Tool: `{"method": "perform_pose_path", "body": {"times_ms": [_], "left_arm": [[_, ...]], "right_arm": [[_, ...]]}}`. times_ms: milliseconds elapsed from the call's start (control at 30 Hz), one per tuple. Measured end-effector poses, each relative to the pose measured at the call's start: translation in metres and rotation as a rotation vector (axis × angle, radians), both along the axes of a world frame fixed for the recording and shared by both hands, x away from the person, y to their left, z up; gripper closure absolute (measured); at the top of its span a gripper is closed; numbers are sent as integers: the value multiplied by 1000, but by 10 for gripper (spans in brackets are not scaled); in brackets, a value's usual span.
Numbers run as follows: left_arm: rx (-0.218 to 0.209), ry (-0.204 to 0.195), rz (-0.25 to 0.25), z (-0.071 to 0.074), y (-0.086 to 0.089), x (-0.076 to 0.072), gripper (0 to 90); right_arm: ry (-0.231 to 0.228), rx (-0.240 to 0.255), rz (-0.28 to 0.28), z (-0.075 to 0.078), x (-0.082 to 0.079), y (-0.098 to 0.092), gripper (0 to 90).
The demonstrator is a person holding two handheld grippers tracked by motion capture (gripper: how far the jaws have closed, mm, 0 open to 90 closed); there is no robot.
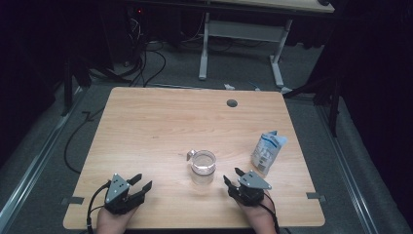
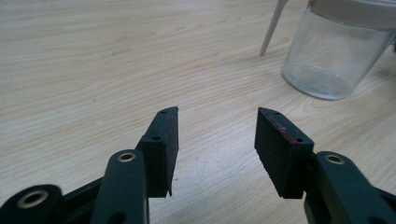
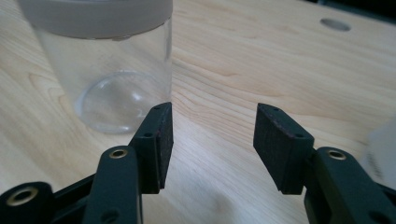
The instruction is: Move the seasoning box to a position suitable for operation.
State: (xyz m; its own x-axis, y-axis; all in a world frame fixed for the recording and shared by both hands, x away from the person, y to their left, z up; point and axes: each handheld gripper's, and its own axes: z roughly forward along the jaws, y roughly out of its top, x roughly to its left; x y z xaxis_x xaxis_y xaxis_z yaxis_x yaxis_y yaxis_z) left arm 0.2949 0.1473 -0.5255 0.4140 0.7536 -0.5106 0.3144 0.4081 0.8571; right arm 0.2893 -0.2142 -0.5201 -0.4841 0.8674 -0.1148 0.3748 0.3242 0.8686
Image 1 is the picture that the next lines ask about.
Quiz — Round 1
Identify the black curtain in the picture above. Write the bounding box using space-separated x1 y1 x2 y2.
335 0 413 225
0 0 67 167

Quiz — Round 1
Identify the metal floor rail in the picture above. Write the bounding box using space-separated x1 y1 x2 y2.
0 87 86 229
316 103 380 234

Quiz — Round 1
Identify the white and blue bag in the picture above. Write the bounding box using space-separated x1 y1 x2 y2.
249 130 289 176

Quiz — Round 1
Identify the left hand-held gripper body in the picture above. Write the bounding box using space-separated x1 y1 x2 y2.
103 173 138 215

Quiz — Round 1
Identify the right hand-held gripper black cable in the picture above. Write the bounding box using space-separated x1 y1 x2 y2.
258 190 282 234

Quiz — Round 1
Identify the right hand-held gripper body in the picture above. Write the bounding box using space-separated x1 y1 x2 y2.
228 170 273 208

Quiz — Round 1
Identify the bundle of black cables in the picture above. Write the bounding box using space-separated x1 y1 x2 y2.
87 16 168 89

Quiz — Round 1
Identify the person's right hand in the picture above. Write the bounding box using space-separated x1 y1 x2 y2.
238 196 278 234

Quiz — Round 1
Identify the glass jar with beige lid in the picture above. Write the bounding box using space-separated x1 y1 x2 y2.
186 148 218 186

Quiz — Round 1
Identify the grey tape strip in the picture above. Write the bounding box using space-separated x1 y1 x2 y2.
305 191 327 204
60 196 85 207

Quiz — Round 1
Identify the hand-held gripper black cable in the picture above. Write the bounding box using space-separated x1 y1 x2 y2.
258 190 282 234
85 180 112 234

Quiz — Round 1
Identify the black metal stand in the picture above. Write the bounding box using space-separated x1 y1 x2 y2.
282 73 343 138
60 54 93 118

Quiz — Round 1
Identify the white desk frame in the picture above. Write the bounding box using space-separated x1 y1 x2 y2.
198 0 336 96

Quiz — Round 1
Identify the black floor cable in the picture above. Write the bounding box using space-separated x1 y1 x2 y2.
63 106 107 176

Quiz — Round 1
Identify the left hand-held gripper black cable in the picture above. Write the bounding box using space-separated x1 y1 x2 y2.
85 180 112 234

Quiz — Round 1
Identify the person's left hand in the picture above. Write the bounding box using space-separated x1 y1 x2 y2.
95 207 137 234

